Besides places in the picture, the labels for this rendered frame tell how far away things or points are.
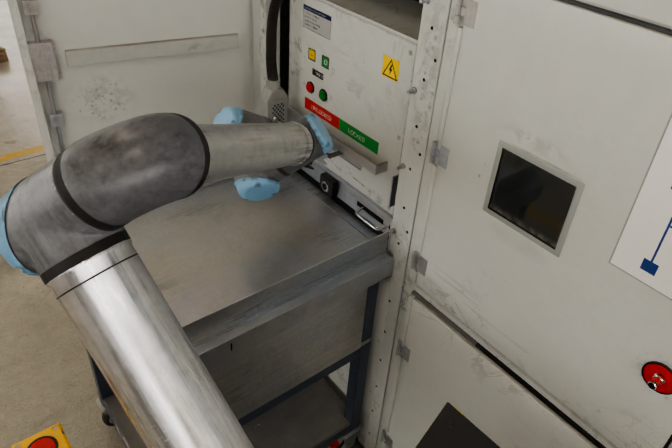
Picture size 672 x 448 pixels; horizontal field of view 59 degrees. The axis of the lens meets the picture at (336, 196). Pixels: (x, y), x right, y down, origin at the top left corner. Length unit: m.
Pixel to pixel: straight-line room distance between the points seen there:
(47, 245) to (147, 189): 0.14
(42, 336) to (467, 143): 1.93
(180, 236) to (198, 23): 0.59
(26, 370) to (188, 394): 1.78
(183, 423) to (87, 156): 0.34
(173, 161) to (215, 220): 0.91
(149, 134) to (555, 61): 0.65
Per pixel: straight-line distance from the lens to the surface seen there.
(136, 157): 0.72
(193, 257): 1.52
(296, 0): 1.66
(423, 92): 1.28
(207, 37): 1.74
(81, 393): 2.40
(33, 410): 2.41
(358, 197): 1.61
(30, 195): 0.79
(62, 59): 1.71
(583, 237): 1.11
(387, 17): 1.47
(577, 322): 1.20
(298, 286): 1.39
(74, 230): 0.77
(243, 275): 1.46
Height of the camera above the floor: 1.82
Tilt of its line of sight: 34 degrees down
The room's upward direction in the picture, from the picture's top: 4 degrees clockwise
